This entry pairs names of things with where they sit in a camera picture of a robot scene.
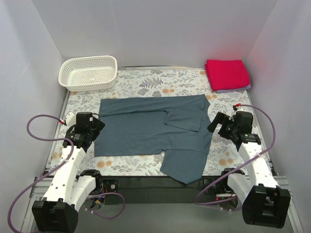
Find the aluminium frame rail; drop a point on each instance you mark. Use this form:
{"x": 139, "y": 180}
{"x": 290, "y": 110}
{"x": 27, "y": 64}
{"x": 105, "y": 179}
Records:
{"x": 216, "y": 192}

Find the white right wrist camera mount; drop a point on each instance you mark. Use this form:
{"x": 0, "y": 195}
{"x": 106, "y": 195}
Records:
{"x": 236, "y": 108}

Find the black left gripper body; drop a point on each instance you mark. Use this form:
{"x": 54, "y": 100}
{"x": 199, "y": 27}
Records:
{"x": 96, "y": 127}

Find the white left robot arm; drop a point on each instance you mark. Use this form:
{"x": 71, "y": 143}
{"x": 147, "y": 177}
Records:
{"x": 63, "y": 177}

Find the folded lavender t shirt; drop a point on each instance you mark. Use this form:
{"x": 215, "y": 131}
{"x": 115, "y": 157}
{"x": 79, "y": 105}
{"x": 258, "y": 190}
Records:
{"x": 230, "y": 87}

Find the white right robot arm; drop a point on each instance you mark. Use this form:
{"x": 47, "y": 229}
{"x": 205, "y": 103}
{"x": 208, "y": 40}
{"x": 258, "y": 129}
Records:
{"x": 257, "y": 174}

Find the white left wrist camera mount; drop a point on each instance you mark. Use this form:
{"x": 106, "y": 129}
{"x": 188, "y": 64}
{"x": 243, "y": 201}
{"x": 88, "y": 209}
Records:
{"x": 69, "y": 120}

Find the folded red t shirt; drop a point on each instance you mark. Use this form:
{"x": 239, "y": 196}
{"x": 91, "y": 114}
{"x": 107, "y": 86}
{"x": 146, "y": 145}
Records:
{"x": 226, "y": 71}

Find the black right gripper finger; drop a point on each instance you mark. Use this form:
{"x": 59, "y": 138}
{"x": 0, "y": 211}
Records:
{"x": 224, "y": 131}
{"x": 219, "y": 119}

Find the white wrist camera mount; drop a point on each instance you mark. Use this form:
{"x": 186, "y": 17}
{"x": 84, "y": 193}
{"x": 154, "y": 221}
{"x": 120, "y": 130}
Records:
{"x": 69, "y": 120}
{"x": 236, "y": 108}

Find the floral patterned table mat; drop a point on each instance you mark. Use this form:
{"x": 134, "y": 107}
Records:
{"x": 154, "y": 83}

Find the dark teal t shirt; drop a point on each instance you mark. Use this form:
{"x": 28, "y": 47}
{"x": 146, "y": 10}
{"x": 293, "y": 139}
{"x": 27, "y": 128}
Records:
{"x": 176, "y": 126}

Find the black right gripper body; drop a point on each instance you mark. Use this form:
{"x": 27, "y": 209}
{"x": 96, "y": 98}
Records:
{"x": 224, "y": 126}

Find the white perforated plastic basket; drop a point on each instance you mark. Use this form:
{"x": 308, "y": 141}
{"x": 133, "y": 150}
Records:
{"x": 88, "y": 73}

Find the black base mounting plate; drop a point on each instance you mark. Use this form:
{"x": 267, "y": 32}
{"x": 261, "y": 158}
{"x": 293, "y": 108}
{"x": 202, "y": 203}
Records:
{"x": 148, "y": 189}

